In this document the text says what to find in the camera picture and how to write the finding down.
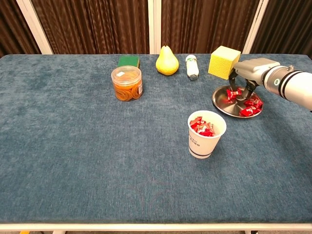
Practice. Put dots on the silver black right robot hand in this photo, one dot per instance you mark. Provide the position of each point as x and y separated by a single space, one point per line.
256 69

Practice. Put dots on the red candy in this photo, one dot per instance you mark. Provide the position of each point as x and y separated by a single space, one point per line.
206 133
249 111
196 121
254 102
231 95
208 126

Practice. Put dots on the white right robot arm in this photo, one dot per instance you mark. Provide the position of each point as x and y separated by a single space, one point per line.
295 85

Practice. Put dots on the silver metal plate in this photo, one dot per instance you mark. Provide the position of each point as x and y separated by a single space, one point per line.
224 107

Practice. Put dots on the white paper cup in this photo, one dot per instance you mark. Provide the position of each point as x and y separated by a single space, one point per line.
204 146

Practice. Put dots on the yellow foam cube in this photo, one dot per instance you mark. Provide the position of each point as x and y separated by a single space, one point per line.
223 63

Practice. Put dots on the brown pleated screen panel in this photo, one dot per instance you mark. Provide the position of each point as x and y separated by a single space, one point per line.
12 29
204 26
90 26
285 26

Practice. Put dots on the small white bottle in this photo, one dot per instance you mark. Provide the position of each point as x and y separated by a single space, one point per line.
192 68

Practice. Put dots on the yellow pear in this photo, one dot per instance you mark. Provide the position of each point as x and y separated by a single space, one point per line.
167 63

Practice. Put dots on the green yellow sponge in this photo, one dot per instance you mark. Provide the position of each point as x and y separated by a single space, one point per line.
128 61

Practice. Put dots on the clear jar of rubber bands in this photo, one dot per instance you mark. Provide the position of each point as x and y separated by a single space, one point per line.
126 85

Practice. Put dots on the blue fabric table cover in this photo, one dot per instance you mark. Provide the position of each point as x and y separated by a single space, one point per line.
73 146

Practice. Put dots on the yellow floor tape strip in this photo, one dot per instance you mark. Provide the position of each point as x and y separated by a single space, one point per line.
24 232

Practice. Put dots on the white screen frame post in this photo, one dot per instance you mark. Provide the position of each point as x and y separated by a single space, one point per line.
154 26
256 26
34 26

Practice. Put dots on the white table frame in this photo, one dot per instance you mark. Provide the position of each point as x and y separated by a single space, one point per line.
156 226

